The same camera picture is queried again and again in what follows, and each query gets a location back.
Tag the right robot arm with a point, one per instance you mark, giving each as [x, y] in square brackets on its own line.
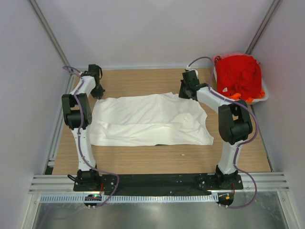
[234, 124]

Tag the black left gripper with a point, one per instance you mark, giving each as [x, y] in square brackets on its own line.
[99, 95]

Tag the white t-shirt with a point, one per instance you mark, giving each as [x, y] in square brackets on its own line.
[156, 119]

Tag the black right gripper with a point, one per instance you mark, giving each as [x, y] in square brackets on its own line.
[181, 94]

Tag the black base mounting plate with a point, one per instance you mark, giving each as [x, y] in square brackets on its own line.
[155, 184]

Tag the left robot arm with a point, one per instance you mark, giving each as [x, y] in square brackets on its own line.
[77, 116]

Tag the grey perforated plastic basket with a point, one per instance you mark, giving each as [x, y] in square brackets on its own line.
[250, 101]

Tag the orange garment in basket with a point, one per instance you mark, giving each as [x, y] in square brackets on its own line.
[262, 96]

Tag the aluminium frame rail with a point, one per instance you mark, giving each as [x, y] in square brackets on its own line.
[50, 184]

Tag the slotted cable duct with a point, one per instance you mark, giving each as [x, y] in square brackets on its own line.
[94, 198]

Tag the red t-shirt in basket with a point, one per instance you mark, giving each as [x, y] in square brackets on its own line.
[240, 74]

